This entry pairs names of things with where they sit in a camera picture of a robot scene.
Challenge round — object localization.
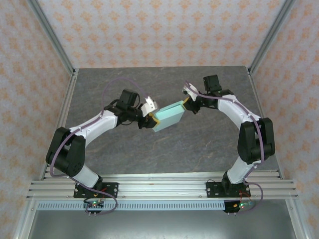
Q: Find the teal paper box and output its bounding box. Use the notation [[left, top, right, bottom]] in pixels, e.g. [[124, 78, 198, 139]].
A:
[[151, 100, 186, 133]]

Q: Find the left circuit board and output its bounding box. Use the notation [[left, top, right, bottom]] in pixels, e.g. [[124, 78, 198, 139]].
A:
[[83, 200, 105, 215]]

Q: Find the circuit board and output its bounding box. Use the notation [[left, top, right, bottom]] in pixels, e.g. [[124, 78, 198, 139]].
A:
[[223, 200, 255, 215], [83, 200, 105, 215]]

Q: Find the grey metal shelf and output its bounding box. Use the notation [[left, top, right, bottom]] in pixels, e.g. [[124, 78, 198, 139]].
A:
[[27, 210, 297, 239]]

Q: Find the right circuit board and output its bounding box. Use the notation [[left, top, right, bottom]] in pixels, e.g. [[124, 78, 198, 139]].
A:
[[223, 200, 255, 215]]

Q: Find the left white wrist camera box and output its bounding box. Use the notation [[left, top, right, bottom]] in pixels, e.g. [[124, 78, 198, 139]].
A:
[[140, 96, 160, 117]]

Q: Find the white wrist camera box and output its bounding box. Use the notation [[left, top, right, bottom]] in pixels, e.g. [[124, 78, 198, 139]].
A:
[[182, 83, 200, 102], [140, 96, 160, 117]]

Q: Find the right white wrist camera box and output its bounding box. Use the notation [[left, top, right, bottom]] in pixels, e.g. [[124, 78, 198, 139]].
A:
[[182, 83, 200, 102]]

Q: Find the aluminium table side rail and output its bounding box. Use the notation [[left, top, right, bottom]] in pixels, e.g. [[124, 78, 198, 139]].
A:
[[247, 67, 284, 180], [39, 68, 79, 180]]

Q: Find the aluminium rail beam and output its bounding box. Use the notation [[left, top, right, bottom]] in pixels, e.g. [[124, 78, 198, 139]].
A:
[[26, 174, 299, 200]]

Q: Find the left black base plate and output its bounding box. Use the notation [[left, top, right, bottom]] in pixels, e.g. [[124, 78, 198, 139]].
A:
[[73, 182, 119, 199]]

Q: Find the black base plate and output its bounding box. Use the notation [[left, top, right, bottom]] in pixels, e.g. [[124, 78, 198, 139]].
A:
[[206, 181, 251, 199], [73, 182, 119, 199]]

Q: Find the slotted grey cable duct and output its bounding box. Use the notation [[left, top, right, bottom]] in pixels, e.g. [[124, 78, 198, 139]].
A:
[[37, 201, 226, 212]]

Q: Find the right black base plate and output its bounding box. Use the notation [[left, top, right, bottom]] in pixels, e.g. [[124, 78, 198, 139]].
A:
[[206, 181, 251, 199]]

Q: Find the short aluminium frame post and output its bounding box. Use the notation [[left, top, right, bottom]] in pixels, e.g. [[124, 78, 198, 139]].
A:
[[285, 199, 309, 239], [13, 199, 38, 239]]

